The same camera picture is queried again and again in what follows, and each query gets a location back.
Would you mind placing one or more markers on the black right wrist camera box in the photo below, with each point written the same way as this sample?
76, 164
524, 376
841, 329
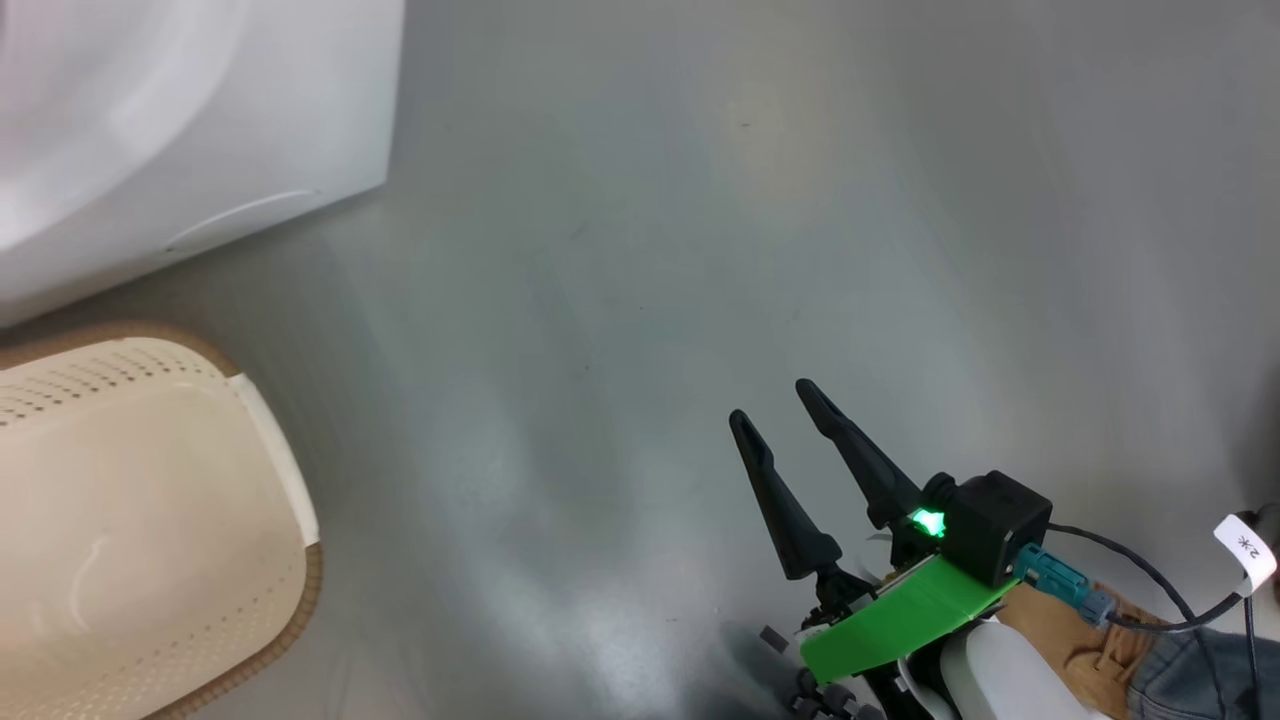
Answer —
995, 525

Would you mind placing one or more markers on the cream perforated basket brown rim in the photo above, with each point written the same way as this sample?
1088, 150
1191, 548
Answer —
150, 520

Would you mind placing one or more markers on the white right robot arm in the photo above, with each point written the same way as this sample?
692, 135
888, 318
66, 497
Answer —
1010, 675

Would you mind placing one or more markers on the blue jeans leg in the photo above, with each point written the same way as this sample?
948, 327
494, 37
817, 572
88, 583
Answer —
1210, 680

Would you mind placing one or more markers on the white front-load washing machine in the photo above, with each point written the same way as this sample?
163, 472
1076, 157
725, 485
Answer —
200, 100

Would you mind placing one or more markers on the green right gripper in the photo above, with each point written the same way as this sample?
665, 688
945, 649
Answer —
900, 620

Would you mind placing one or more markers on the brown suede shoe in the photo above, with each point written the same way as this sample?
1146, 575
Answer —
1085, 650

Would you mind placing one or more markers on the round white filter cover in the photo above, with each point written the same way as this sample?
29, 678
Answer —
240, 218

